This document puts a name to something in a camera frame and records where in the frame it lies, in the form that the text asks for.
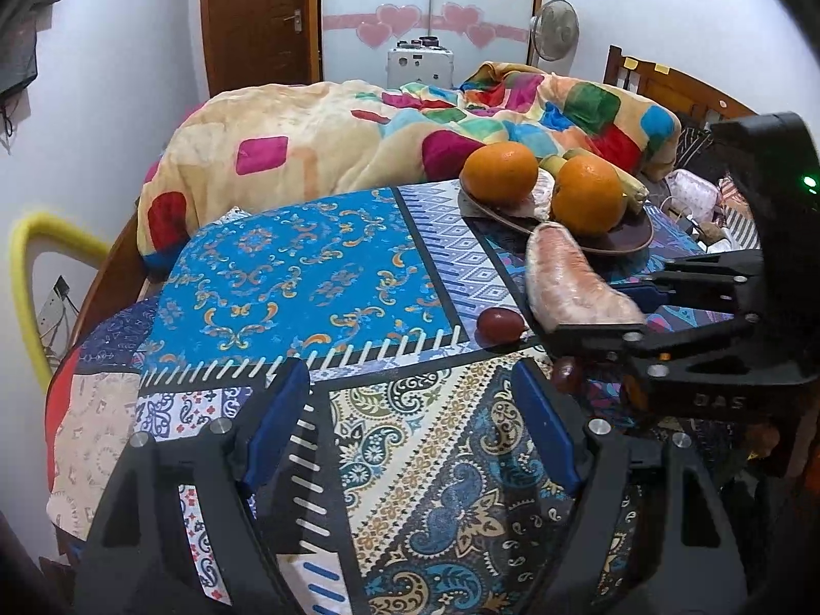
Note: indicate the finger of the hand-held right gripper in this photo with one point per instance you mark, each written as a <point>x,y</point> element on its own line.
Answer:
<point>666,349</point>
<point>698,275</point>

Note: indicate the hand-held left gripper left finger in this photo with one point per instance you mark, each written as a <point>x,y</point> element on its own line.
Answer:
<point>277,423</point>

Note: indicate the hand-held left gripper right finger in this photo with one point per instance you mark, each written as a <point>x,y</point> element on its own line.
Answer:
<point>548,429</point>

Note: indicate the purple plate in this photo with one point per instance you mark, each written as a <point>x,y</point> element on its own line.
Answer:
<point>615,240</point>

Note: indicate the peeled sugarcane piece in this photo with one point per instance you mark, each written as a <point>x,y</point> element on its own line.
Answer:
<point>634,192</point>
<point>567,155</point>

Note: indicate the peeled pomelo segment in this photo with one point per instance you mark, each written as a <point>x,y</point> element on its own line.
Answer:
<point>543,195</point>
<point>570,275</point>

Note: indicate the orange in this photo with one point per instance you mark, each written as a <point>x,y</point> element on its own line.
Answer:
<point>589,195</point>
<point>499,173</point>

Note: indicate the small tangerine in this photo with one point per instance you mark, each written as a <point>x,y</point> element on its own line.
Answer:
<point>762,437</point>
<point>629,391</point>

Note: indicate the dark red fruit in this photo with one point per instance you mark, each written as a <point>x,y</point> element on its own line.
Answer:
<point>503,325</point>
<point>567,376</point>

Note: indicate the striped cloth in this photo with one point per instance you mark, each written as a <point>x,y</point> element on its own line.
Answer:
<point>740,218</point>

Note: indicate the pink printed pack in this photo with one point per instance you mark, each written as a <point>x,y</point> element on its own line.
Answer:
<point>693,195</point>

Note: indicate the blue patterned bed sheet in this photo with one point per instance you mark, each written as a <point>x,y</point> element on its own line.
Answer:
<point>307,269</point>

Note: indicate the wooden headboard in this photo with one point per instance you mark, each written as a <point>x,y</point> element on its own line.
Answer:
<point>666,86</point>

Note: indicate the white power strip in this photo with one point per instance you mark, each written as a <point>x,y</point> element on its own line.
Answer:
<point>56,307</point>

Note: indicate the standing fan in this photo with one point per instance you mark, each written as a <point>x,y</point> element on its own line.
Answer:
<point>556,29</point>

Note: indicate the colourful patchwork blanket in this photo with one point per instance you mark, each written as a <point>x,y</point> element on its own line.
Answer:
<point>307,134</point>

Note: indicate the yellow foam tube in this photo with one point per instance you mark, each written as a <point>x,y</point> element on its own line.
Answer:
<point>25,250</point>

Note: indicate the white appliance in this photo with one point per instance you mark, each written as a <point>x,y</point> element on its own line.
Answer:
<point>419,67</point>

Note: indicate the brown wooden door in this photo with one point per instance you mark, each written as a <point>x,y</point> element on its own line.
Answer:
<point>256,19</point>

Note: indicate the wooden bed frame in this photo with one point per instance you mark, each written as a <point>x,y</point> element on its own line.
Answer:
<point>109,269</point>

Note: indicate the small black wall monitor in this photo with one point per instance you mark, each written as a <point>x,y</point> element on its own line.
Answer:
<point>16,57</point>

